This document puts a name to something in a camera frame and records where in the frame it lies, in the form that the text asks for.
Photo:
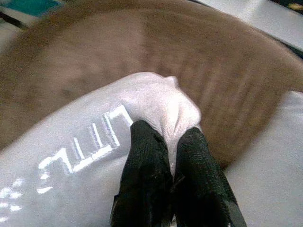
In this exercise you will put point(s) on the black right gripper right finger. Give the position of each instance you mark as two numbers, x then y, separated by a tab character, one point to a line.
201	175

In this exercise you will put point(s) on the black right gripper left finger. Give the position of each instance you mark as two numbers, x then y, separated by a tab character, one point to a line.
144	170

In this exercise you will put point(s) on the light grey pillow white print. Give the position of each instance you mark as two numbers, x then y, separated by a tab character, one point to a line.
78	184

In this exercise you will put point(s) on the teal mat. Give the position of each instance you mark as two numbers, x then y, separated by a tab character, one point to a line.
33	7

